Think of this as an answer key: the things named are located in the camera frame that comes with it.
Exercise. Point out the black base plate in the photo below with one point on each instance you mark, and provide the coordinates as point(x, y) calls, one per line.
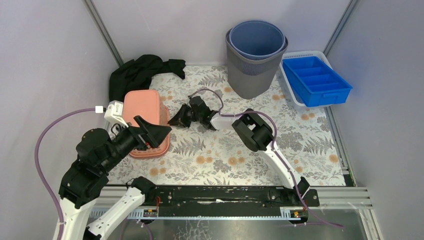
point(189, 201)

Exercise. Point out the white plastic basket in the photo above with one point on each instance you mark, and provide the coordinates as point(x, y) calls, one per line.
point(295, 99)

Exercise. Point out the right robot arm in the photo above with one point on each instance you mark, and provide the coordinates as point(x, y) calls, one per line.
point(256, 130)

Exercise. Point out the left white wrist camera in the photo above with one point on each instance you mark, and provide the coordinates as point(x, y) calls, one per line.
point(113, 112)

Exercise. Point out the floral table mat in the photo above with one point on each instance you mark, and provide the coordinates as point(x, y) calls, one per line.
point(197, 156)

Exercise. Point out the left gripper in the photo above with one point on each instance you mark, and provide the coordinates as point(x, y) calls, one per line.
point(142, 131)

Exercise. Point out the blue divided plastic tray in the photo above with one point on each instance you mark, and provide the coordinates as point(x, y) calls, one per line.
point(316, 83)

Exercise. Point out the grey waste bin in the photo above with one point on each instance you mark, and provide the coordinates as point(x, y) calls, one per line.
point(251, 78)

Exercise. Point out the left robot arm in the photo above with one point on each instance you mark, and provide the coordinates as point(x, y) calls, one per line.
point(81, 185)

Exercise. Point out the blue inner bucket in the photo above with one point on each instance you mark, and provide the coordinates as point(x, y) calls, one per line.
point(257, 39)

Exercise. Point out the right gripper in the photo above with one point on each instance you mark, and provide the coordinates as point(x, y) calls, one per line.
point(179, 119)

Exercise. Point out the pink plastic basket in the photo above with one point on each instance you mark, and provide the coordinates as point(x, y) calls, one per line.
point(149, 105)

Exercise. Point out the black cloth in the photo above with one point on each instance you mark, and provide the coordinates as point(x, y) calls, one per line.
point(137, 74)

